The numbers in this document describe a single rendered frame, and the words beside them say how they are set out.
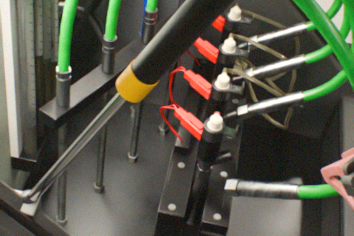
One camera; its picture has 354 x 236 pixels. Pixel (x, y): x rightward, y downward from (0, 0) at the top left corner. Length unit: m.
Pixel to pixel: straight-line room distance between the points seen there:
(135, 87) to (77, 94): 0.52
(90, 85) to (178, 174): 0.19
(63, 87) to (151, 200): 0.34
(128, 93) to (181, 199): 0.57
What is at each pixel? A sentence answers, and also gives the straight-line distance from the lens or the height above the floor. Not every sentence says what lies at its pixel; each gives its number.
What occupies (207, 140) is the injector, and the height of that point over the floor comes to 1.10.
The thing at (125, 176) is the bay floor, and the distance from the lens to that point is 1.15.
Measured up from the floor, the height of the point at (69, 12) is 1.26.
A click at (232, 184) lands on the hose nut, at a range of 0.77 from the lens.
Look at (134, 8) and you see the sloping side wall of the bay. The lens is 1.14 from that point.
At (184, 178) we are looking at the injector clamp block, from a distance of 0.96.
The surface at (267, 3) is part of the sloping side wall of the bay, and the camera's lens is 1.10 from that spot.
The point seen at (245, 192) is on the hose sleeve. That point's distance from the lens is 0.76.
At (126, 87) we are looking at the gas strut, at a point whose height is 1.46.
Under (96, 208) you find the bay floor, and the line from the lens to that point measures 1.10.
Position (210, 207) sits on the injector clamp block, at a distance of 0.94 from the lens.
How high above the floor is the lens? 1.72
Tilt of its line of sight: 44 degrees down
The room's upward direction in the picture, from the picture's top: 10 degrees clockwise
